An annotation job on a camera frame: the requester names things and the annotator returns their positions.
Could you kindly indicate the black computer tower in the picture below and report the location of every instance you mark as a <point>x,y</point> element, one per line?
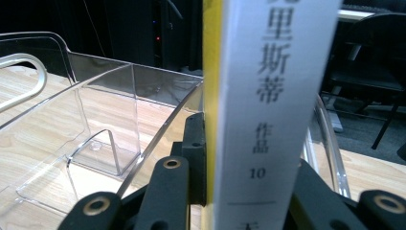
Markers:
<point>178,32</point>

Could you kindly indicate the white and yellow book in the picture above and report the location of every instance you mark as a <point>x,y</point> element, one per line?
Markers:
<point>255,105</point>

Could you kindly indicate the clear acrylic book rack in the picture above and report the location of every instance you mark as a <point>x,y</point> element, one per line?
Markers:
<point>105,134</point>

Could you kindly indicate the black office chair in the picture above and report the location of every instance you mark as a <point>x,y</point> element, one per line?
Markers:
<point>373,54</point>

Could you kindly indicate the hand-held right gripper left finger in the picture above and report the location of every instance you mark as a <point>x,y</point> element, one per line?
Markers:
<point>195,159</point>

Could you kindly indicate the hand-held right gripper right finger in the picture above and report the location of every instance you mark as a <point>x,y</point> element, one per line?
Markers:
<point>325,198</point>

